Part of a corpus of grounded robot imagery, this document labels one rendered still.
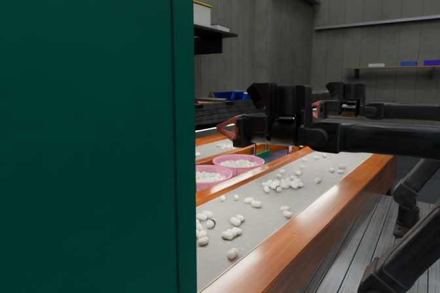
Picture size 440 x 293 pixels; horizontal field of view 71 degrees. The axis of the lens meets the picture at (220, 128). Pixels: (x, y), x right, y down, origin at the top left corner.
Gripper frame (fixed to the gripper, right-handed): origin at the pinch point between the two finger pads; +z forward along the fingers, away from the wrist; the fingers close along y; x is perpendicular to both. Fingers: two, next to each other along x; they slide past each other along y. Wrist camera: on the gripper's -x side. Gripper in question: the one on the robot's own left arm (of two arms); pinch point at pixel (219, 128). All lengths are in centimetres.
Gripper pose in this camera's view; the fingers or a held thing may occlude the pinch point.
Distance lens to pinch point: 74.2
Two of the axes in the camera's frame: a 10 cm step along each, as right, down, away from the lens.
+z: -8.2, -0.5, 5.7
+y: -5.7, 1.3, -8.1
